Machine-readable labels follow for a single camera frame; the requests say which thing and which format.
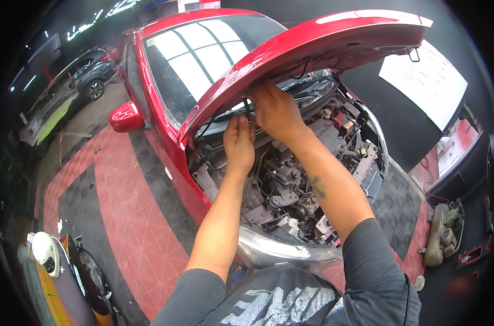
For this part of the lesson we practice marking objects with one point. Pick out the person's right hand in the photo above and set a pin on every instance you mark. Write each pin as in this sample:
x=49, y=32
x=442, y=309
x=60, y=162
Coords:
x=277, y=112

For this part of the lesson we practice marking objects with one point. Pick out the person's left hand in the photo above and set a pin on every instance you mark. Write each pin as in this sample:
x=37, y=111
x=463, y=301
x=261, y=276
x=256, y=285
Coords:
x=238, y=146

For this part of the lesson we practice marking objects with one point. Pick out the car engine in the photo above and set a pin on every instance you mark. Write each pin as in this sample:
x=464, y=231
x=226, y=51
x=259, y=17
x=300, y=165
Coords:
x=283, y=183

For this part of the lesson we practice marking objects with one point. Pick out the red car hood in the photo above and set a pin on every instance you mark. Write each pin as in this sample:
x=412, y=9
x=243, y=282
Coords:
x=304, y=45

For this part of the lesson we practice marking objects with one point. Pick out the red car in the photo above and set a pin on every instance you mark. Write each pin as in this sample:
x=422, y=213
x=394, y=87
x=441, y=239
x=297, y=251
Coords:
x=157, y=93

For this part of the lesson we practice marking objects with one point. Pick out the car headlight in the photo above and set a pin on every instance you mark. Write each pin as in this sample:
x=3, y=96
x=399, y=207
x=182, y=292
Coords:
x=271, y=248

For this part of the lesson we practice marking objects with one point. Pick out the red side mirror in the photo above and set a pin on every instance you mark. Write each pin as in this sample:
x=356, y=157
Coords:
x=125, y=117

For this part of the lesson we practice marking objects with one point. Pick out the black metal hood latch loop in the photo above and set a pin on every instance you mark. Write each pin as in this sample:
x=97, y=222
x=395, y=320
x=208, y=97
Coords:
x=414, y=56

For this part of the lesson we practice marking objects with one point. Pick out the white board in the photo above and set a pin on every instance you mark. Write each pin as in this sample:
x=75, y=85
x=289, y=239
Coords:
x=426, y=81

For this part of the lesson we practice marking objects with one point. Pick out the person's body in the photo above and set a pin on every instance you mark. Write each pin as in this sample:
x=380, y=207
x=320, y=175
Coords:
x=296, y=293

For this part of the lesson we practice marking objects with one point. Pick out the grey car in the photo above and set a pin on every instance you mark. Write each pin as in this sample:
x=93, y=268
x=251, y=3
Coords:
x=93, y=75

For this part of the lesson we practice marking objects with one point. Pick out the workbench with clutter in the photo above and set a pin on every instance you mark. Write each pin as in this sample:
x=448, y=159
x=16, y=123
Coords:
x=454, y=150

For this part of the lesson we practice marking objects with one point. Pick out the detached grey car panel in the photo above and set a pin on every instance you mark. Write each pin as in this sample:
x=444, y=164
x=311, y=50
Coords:
x=47, y=114

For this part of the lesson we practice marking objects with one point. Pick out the beige metal car part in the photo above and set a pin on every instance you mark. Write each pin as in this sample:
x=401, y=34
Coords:
x=438, y=236

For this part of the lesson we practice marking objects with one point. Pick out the parked scooter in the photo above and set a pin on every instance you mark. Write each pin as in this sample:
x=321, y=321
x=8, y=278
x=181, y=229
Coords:
x=80, y=285

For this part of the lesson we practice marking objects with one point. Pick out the white helmet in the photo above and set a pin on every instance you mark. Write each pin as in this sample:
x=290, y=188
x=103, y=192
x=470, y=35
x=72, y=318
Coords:
x=44, y=250

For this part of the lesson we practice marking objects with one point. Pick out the small white cap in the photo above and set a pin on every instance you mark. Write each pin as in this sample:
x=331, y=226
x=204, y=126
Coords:
x=419, y=282

